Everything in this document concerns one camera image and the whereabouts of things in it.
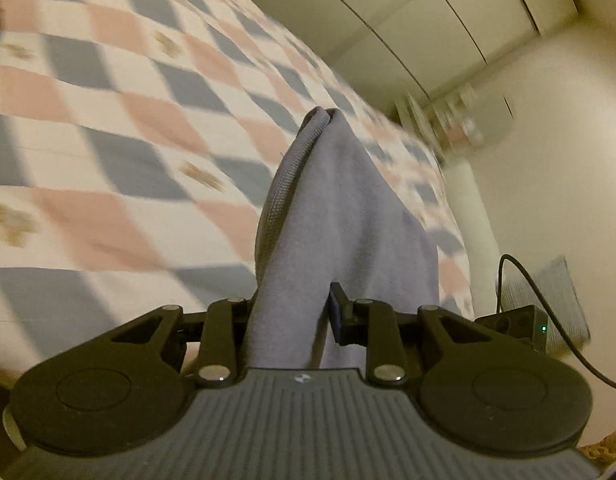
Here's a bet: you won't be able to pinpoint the checkered pink grey bedspread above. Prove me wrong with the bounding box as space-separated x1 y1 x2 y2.
0 0 474 387

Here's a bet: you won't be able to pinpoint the grey pillow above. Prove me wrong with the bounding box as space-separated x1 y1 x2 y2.
496 255 591 351

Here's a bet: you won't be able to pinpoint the grey-purple long pants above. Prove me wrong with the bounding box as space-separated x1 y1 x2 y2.
243 107 440 370

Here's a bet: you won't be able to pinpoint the shelf with cluttered items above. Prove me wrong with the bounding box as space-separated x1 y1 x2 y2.
396 86 514 157

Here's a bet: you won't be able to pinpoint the cream wardrobe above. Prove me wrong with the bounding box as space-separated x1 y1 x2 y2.
251 0 578 113

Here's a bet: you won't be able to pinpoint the black cable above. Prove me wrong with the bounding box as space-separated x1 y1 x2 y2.
495 252 616 394

